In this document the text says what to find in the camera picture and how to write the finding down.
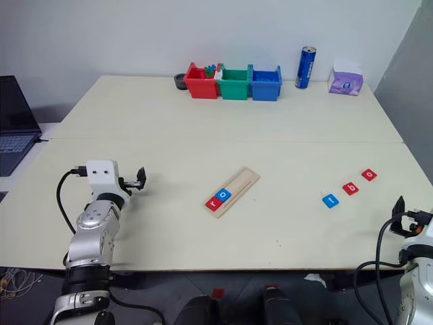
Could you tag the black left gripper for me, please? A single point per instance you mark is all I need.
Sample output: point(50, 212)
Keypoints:
point(126, 186)

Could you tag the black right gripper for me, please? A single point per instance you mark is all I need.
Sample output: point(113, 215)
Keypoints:
point(406, 225)

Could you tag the red letter tile o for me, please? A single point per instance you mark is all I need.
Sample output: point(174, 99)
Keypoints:
point(369, 174)

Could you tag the red letter tile b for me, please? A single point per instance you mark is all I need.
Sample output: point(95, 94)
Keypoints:
point(350, 189)

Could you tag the wooden letter tray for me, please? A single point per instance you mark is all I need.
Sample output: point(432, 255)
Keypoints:
point(242, 183)

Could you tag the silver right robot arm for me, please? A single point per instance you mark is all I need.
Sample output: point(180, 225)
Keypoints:
point(417, 291)

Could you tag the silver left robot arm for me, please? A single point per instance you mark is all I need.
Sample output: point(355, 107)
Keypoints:
point(91, 237)

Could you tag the red letter tile r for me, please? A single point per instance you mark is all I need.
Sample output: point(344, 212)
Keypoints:
point(213, 204)

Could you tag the blue letter tile o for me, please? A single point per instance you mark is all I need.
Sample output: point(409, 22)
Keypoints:
point(224, 195)

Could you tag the black round container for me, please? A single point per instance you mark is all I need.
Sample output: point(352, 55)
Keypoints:
point(179, 83)

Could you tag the red plastic bin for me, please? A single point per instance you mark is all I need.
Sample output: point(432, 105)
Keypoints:
point(203, 88)

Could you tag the green toy brick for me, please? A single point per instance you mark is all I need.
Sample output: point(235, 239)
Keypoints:
point(209, 72)

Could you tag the green plastic bin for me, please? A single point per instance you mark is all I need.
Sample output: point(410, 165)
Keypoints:
point(233, 90)

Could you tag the small white item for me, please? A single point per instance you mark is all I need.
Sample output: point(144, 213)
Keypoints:
point(219, 75)

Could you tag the blue toy brick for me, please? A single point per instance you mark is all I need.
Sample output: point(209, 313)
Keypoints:
point(212, 66)

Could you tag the purple tissue box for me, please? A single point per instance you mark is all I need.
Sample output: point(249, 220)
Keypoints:
point(345, 84)

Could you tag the dark open laptop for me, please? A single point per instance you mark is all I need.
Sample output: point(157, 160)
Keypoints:
point(13, 111)

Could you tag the dark rounded shape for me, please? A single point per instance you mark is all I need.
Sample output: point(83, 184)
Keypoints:
point(196, 311)

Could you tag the blue plastic bin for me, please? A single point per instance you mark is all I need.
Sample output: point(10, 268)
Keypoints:
point(265, 91)

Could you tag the blue drink can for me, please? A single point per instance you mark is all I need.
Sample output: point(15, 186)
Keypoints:
point(305, 69)

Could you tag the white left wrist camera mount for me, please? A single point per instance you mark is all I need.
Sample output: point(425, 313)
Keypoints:
point(101, 176)

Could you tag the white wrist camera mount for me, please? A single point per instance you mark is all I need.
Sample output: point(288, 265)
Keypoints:
point(101, 176)
point(423, 242)

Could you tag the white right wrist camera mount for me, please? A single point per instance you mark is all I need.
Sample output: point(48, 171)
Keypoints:
point(423, 242)

